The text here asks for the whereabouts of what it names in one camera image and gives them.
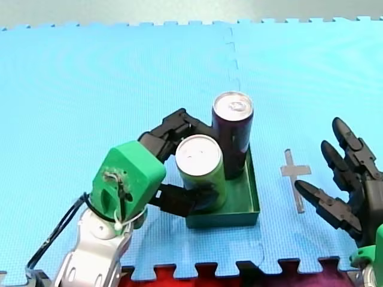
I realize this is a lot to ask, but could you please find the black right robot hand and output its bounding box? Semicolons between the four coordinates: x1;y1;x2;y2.
294;117;383;248

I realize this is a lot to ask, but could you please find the green drink can dark band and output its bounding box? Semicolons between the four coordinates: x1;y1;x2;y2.
175;134;227;210

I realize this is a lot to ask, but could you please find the shallow green tray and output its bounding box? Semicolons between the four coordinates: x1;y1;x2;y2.
185;143;260;230

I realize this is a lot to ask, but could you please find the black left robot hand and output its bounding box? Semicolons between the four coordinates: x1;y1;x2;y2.
137;108;218;217

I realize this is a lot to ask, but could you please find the dark purple drink can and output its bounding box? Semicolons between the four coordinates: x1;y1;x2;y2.
211;91;254;181

